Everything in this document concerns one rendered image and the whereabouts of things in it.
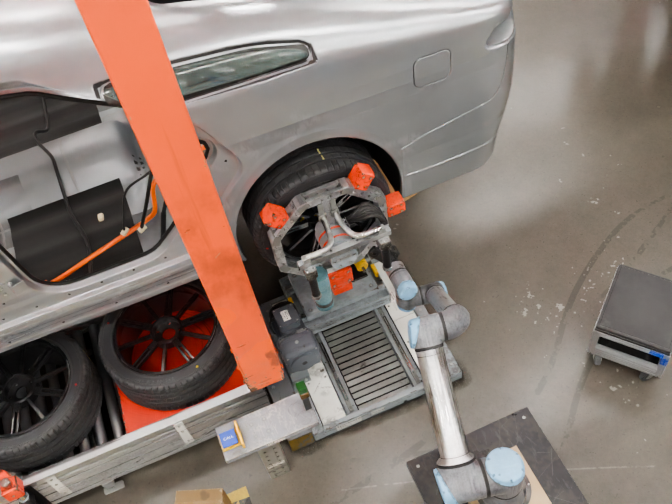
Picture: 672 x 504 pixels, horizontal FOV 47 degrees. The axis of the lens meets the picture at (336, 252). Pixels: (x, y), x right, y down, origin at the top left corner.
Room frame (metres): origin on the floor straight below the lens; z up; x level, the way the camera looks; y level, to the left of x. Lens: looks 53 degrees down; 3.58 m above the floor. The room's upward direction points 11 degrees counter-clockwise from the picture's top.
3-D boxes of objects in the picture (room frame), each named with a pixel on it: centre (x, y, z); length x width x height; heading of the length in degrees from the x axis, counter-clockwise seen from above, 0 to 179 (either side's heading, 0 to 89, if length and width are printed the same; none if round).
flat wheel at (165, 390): (2.08, 0.87, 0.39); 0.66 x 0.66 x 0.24
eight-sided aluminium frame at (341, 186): (2.19, 0.01, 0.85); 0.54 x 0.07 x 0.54; 103
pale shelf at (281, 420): (1.51, 0.44, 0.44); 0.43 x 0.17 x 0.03; 103
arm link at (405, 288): (1.98, -0.27, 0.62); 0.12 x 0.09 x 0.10; 13
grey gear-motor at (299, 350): (2.05, 0.29, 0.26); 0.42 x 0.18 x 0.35; 13
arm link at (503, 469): (1.07, -0.48, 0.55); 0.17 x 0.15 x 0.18; 92
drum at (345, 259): (2.12, -0.01, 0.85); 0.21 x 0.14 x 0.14; 13
